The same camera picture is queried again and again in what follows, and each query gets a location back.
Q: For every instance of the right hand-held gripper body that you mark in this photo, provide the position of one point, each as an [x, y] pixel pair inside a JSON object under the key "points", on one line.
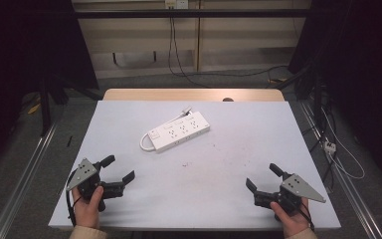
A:
{"points": [[296, 188]]}

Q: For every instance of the black horizontal bar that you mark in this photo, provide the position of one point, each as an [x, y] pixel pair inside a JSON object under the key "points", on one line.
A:
{"points": [[192, 13]]}

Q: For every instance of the white wall socket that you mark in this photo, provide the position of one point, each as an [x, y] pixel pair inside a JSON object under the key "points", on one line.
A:
{"points": [[176, 4]]}

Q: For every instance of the aluminium floor rail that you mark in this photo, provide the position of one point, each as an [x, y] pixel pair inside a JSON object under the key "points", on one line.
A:
{"points": [[23, 181], [344, 181]]}

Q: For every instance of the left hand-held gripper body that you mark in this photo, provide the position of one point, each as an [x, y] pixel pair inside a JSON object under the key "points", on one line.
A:
{"points": [[82, 175]]}

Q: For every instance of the person's right hand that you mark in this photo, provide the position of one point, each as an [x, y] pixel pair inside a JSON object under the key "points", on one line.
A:
{"points": [[291, 219]]}

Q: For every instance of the black curtain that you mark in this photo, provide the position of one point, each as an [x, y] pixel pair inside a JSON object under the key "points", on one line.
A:
{"points": [[361, 66], [23, 66]]}

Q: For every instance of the white power plug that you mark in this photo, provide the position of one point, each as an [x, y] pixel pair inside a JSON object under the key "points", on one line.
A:
{"points": [[187, 109]]}

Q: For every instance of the person's left hand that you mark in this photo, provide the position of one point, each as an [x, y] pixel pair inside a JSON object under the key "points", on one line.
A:
{"points": [[88, 209]]}

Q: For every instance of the white table mat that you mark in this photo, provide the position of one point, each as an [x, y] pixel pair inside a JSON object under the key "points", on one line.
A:
{"points": [[212, 172]]}

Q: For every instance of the white floor power strip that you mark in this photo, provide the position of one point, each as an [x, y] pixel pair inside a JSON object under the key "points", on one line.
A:
{"points": [[329, 146]]}

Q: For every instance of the black metal stand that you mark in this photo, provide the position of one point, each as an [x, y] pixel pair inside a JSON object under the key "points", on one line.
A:
{"points": [[316, 99], [45, 103]]}

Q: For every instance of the wooden table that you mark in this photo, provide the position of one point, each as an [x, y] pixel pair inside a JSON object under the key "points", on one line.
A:
{"points": [[165, 94]]}

